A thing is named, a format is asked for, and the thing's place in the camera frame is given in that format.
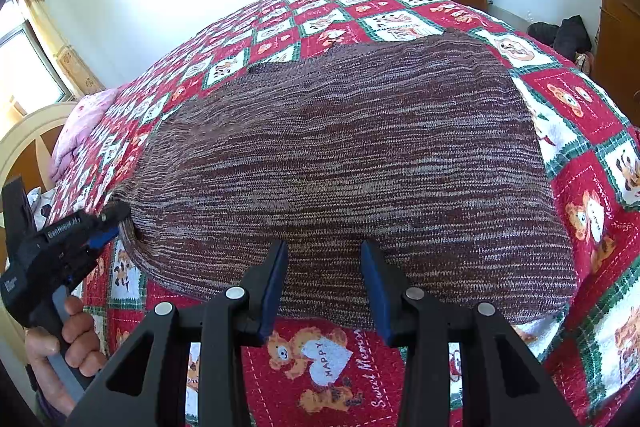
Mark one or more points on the yellow patterned curtain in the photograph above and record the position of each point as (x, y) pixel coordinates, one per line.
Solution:
(60, 42)

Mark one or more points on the white patterned pillow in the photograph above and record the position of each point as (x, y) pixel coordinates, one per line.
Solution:
(40, 203)

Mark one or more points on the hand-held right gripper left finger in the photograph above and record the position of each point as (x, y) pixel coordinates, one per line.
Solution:
(276, 297)

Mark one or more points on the brown knitted sweater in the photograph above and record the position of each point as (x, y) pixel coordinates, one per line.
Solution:
(350, 157)

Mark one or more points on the brown wooden desk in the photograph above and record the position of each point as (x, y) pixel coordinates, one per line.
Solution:
(620, 32)

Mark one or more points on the black bag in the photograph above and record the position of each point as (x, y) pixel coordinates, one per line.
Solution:
(570, 37)

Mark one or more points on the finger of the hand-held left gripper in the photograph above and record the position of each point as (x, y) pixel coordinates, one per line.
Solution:
(116, 213)
(106, 241)

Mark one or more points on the tan bag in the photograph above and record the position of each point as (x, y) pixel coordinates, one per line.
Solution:
(584, 62)

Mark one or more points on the window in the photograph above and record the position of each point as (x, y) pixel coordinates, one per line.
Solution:
(25, 57)

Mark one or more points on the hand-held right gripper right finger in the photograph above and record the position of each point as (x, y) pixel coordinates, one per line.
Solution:
(375, 297)

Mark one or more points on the red bear-print blanket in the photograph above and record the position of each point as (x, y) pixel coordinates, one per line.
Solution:
(370, 9)

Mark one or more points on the pink pillow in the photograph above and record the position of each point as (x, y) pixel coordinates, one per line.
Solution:
(82, 127)

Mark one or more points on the person's left hand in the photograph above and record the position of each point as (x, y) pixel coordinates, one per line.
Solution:
(75, 332)

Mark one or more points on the beige wooden headboard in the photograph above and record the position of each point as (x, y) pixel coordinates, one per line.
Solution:
(20, 132)

